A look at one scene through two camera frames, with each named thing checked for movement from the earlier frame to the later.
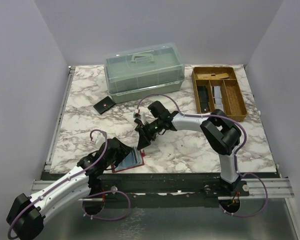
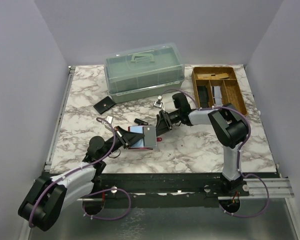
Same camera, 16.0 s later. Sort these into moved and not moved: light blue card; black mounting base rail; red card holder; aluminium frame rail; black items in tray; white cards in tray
Moved: red card holder; light blue card
Not moved: aluminium frame rail; black mounting base rail; white cards in tray; black items in tray
